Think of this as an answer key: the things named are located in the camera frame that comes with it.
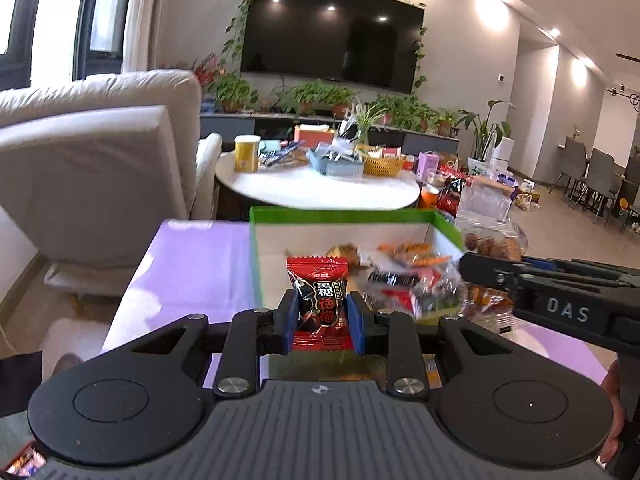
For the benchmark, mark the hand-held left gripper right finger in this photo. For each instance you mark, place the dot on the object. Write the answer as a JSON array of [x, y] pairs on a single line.
[[355, 322]]

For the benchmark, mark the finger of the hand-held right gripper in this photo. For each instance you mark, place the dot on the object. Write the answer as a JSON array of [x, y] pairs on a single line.
[[487, 270], [590, 269]]

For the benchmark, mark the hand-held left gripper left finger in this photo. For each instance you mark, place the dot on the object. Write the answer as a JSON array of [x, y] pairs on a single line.
[[287, 320]]

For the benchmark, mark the clear packet of brown dates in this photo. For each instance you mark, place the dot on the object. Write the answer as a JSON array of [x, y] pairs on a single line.
[[492, 245]]

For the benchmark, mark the red black candy packet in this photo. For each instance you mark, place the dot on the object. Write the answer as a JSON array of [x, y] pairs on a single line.
[[320, 275]]

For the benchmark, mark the green cardboard box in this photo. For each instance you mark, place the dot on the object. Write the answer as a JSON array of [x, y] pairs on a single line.
[[320, 230]]

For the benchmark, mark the person's right hand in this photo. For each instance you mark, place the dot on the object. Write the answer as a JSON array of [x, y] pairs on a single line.
[[614, 390]]

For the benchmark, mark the red snack packet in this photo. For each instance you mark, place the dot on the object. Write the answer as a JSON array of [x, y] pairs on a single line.
[[397, 299]]

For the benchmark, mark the clear multicolour snack packet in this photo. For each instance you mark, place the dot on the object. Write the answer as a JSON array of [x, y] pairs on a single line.
[[440, 297]]

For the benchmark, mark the black snack packet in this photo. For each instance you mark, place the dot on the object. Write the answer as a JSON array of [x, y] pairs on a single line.
[[390, 276]]

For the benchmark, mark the clear plastic pitcher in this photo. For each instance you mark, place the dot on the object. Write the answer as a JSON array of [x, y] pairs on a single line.
[[485, 202]]

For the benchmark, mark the small brown pastry packet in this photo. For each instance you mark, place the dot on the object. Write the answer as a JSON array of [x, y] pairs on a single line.
[[344, 254]]

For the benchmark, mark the orange-edged zip bag of balls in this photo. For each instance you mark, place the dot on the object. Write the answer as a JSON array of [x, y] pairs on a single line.
[[415, 254]]

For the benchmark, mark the red snack bag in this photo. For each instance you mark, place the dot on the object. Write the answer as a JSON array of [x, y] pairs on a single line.
[[451, 197]]

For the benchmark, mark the grey dining chair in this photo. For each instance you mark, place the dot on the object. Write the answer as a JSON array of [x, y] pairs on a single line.
[[597, 175], [572, 160]]

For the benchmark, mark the white air purifier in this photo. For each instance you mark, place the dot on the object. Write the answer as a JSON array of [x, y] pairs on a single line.
[[504, 152]]

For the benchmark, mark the small purple box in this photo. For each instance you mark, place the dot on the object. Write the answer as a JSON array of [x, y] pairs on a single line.
[[428, 162]]

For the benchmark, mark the round white table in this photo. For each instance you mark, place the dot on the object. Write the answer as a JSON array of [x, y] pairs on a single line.
[[310, 190]]

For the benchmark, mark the large-leaf potted plant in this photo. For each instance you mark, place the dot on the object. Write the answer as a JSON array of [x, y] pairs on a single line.
[[482, 125]]

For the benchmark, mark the yellow woven basket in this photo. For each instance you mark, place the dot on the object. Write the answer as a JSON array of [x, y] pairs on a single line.
[[384, 165]]

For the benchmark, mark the blue tray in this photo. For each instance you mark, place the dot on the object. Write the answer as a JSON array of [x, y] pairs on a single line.
[[335, 165]]

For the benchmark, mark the yellow can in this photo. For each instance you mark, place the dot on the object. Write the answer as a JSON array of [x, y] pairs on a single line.
[[247, 155]]

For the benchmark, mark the pink orange box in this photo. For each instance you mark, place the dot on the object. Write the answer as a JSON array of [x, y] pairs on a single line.
[[312, 135]]

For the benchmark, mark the spider plant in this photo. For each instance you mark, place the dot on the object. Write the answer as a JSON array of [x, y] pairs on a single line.
[[365, 120]]

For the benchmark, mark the white footstool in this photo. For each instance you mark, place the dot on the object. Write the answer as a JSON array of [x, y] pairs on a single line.
[[75, 345]]

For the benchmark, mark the bushy green potted plant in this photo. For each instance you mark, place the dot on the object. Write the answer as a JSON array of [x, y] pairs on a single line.
[[232, 92]]

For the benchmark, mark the white sofa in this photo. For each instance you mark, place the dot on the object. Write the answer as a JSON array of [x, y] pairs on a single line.
[[100, 170]]

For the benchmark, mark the black television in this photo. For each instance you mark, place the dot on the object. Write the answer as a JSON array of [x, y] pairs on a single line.
[[330, 30]]

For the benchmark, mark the black framed window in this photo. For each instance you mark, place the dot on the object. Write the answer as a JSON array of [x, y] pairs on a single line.
[[100, 15]]

